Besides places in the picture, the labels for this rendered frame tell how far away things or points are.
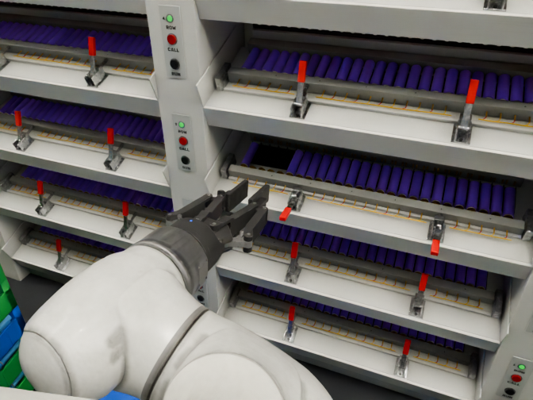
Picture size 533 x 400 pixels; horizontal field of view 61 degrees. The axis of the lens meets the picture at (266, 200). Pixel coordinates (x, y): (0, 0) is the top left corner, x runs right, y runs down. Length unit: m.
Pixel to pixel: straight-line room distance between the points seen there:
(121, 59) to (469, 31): 0.65
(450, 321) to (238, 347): 0.66
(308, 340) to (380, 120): 0.59
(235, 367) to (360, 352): 0.78
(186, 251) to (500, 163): 0.50
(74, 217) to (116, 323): 0.89
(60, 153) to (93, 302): 0.79
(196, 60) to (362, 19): 0.29
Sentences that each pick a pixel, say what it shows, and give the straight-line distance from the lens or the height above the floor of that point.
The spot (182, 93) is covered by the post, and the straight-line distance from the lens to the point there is 0.87.
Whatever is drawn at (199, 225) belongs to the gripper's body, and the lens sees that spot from 0.56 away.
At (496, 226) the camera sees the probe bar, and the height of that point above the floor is 0.52.
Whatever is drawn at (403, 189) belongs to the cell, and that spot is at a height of 0.54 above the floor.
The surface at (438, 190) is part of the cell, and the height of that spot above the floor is 0.54.
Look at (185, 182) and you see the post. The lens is 0.96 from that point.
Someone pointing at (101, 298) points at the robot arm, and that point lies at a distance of 0.43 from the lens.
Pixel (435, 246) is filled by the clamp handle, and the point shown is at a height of 0.51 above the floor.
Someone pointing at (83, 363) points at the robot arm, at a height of 0.68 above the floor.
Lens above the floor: 0.99
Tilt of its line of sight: 33 degrees down
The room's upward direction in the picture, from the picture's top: straight up
